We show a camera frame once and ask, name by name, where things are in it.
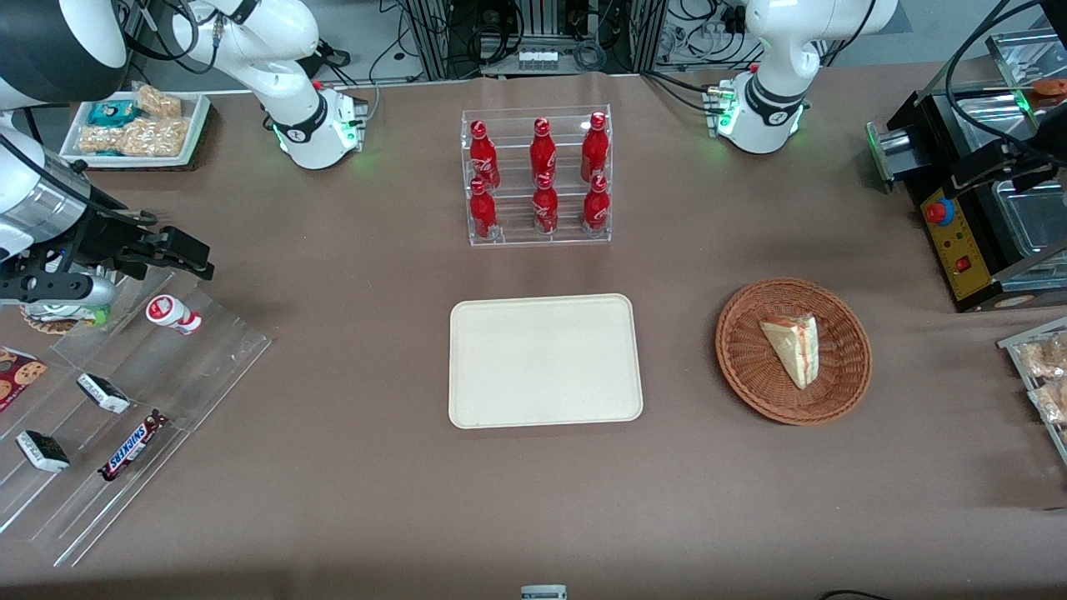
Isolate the teal snack packet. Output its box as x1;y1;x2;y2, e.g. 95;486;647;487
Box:
87;100;139;128

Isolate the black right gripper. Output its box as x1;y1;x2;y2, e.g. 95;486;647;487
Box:
50;202;216;281

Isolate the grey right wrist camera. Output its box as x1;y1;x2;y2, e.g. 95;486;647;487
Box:
0;272;118;308

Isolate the clear acrylic bottle rack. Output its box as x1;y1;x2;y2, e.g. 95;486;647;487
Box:
460;104;614;248

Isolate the clear bag of pastries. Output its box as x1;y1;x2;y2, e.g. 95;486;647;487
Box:
1018;332;1067;381
1029;379;1067;426

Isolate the brown wicker basket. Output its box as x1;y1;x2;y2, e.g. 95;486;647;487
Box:
715;277;874;427

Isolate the black food warmer machine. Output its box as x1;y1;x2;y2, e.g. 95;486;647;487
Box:
865;29;1067;314

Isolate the small wicker coaster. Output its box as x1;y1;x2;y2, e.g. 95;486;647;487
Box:
20;302;112;336

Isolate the aluminium equipment frame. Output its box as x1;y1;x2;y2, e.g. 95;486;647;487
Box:
398;0;669;82

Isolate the clear acrylic stepped shelf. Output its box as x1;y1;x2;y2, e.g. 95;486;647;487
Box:
0;267;277;569

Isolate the red cookie package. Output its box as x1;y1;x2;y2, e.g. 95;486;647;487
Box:
0;346;49;414

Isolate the red cola bottle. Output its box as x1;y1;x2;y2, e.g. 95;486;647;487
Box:
582;175;612;233
532;173;560;236
468;178;500;242
580;112;610;183
469;120;502;191
529;117;559;186

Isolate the white rectangular snack tray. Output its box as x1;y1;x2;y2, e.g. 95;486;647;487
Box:
60;90;212;171

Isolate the triangular sandwich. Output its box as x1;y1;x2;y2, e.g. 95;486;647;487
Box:
759;312;821;391

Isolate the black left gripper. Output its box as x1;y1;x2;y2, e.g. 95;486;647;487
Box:
944;137;1061;199

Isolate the white red yogurt bottle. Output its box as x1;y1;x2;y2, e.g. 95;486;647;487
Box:
146;294;203;337

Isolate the metal food pan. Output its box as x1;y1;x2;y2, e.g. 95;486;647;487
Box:
950;87;1039;159
994;179;1067;261

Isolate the cream plastic tray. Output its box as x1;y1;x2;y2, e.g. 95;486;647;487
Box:
448;293;644;430

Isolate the snickers chocolate bar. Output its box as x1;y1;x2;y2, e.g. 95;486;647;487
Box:
98;409;170;483

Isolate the black white snack packet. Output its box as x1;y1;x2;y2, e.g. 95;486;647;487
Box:
16;430;72;474
76;372;133;415

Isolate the small rice cracker bag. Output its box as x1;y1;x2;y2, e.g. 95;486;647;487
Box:
133;83;183;120

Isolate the grey snack tray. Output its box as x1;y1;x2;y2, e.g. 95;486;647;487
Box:
997;316;1067;466

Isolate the large rice cracker bag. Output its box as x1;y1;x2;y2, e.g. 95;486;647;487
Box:
121;117;192;158

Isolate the medium rice cracker bag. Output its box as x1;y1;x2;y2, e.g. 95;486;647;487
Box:
77;125;126;156

